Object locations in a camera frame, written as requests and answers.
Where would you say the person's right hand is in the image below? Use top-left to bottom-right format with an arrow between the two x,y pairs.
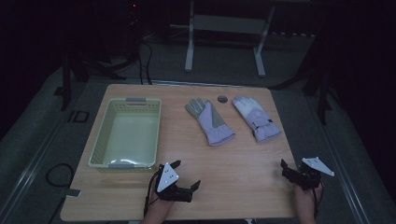
293,182 -> 324,209

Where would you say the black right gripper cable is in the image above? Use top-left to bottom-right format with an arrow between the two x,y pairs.
312,183 -> 325,219

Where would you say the black tripod stand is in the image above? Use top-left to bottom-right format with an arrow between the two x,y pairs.
53,46 -> 127,112
270,46 -> 342,126

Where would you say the black rectangular floor bracket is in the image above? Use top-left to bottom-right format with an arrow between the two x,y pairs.
67,109 -> 91,124

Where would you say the grey floor tag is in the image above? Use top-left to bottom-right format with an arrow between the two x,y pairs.
64,188 -> 83,199

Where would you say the black looped floor cable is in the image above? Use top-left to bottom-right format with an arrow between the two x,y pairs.
45,162 -> 76,189

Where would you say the white metal desk frame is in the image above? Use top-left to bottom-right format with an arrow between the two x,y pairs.
170,0 -> 276,78

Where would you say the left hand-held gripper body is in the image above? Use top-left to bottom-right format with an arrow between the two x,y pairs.
156,161 -> 194,203

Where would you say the lavender glove grey palm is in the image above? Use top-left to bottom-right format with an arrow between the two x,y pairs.
185,97 -> 236,147

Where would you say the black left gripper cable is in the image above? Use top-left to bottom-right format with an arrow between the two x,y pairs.
143,170 -> 163,218

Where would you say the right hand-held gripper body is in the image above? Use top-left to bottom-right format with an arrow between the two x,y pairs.
281,156 -> 336,191

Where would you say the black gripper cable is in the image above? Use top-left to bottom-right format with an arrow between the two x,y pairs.
143,170 -> 163,218
312,183 -> 325,219

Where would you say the lavender glove white back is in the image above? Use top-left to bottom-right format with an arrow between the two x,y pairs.
232,95 -> 283,144

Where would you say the person's left hand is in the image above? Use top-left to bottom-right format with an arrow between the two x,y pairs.
148,189 -> 175,216

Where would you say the pale green plastic basket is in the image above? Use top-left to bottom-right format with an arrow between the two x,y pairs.
88,97 -> 163,171

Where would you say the black hanging cable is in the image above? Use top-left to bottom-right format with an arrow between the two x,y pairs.
136,39 -> 154,86

